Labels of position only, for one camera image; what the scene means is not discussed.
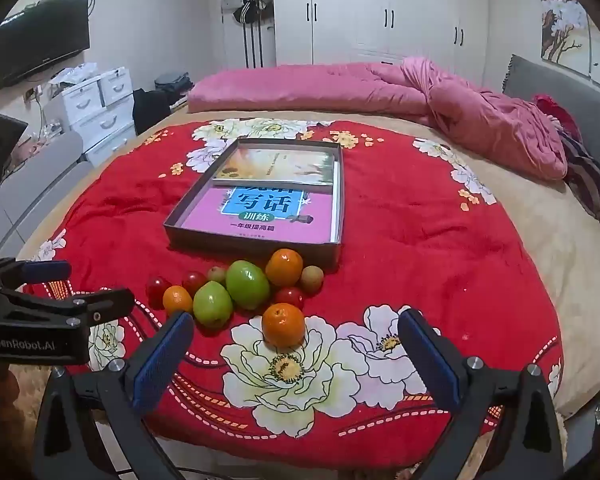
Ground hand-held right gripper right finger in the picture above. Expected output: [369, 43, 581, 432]
[397, 308, 566, 480]

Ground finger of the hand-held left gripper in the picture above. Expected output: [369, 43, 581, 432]
[0, 258, 72, 293]
[0, 287, 135, 329]

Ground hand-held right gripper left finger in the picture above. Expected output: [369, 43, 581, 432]
[32, 311, 196, 480]

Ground small red tomato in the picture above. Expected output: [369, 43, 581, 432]
[145, 275, 170, 308]
[181, 271, 208, 297]
[275, 286, 305, 310]

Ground small orange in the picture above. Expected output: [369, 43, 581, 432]
[162, 285, 195, 317]

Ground green apple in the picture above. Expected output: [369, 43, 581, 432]
[193, 281, 234, 330]
[225, 260, 271, 311]

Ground grey cardboard box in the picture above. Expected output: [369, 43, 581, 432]
[163, 138, 344, 272]

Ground large orange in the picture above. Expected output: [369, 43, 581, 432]
[265, 248, 305, 288]
[261, 302, 307, 350]

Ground brown plush cloth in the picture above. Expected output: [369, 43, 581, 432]
[0, 360, 66, 480]

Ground grey bench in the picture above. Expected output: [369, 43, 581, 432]
[0, 132, 93, 261]

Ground red floral blanket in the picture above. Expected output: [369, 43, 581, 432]
[22, 119, 565, 453]

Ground pink workbook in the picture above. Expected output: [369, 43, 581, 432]
[182, 185, 340, 243]

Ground dark glossy object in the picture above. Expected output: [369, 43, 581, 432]
[0, 111, 29, 248]

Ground white drawer cabinet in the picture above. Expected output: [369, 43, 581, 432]
[45, 66, 137, 168]

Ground white plastic bags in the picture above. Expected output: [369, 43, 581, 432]
[50, 62, 101, 86]

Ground yellow flower cover book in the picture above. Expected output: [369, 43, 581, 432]
[212, 147, 337, 186]

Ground dark clothes pile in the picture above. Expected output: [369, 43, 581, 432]
[154, 72, 195, 98]

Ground striped cloth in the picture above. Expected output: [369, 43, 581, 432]
[560, 130, 600, 226]

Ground red cloth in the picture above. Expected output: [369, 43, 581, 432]
[532, 94, 581, 136]

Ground pink quilt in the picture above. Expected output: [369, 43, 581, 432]
[186, 56, 568, 181]

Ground grey headboard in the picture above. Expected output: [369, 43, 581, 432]
[502, 54, 600, 161]

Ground black striped hanging bag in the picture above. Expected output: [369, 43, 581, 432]
[232, 0, 261, 25]

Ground white wardrobe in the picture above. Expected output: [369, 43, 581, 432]
[272, 0, 488, 88]

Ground black wall television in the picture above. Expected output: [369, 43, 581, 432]
[0, 0, 91, 92]

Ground flower wall painting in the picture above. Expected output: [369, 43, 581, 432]
[537, 0, 600, 76]

